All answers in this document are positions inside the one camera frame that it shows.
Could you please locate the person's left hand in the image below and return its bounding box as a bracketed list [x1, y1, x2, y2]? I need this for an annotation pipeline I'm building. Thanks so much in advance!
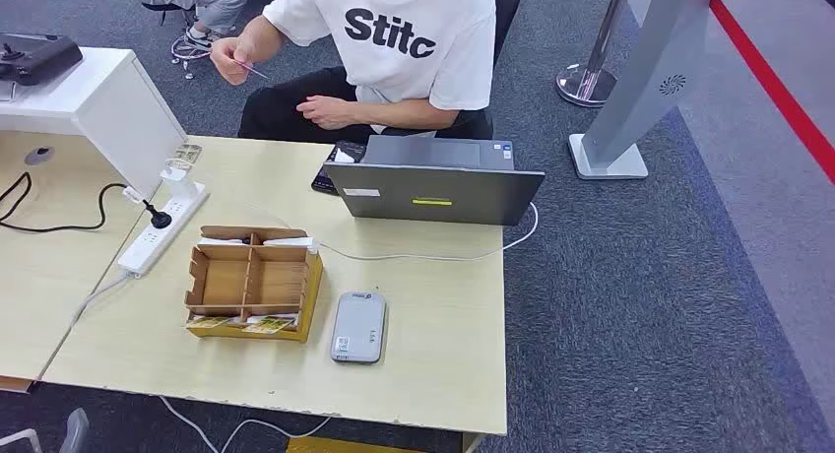
[296, 96, 357, 132]

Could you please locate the person's right hand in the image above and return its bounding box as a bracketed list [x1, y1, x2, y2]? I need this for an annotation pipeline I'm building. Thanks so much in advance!
[210, 35, 259, 88]

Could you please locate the thin ID card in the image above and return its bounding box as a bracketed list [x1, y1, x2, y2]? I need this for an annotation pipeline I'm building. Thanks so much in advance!
[232, 59, 270, 81]

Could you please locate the wooden card organizer box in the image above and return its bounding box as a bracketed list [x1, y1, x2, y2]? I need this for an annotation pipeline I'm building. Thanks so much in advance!
[184, 225, 325, 345]

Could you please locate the chrome stool base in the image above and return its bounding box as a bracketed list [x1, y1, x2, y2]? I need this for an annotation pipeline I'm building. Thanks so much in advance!
[170, 32, 217, 81]

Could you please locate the black smartphone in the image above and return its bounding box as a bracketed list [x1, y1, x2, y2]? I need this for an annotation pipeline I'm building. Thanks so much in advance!
[310, 140, 368, 197]

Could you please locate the grey laptop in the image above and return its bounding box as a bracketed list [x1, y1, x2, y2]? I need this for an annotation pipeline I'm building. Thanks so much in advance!
[322, 134, 546, 227]

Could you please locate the white charger plug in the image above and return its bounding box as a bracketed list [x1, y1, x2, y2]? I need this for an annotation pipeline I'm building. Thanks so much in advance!
[160, 160, 200, 204]

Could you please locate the black controller device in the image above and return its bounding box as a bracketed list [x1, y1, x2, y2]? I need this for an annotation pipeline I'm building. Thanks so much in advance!
[0, 33, 85, 88]

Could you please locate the white power strip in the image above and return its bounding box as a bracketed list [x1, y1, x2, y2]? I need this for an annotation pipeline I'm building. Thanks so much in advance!
[117, 180, 209, 280]

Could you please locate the black office chair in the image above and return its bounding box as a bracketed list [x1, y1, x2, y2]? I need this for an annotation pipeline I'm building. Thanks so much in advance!
[456, 0, 523, 142]

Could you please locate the grey kiosk stand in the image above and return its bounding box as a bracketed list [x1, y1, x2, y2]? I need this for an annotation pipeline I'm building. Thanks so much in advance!
[567, 0, 745, 180]

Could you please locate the yellow box under desk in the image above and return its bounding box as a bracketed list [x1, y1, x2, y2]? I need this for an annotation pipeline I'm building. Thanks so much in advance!
[286, 435, 425, 453]

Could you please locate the grey chair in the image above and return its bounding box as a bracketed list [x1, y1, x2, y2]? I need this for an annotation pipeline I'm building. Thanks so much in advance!
[0, 407, 91, 453]

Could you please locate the white laptop cable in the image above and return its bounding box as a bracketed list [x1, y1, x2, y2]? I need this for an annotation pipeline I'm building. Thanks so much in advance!
[317, 202, 541, 263]

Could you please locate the black plug with cable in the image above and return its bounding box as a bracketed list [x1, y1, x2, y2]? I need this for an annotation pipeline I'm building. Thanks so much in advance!
[0, 170, 173, 234]

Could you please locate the chrome stanchion post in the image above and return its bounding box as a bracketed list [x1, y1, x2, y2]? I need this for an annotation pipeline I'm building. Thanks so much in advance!
[555, 0, 637, 108]

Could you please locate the white power strip cable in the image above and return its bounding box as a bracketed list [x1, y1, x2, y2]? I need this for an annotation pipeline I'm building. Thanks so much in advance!
[70, 272, 135, 325]

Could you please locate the white cable under desk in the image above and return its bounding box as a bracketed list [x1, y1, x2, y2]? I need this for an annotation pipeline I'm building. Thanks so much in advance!
[158, 395, 332, 453]

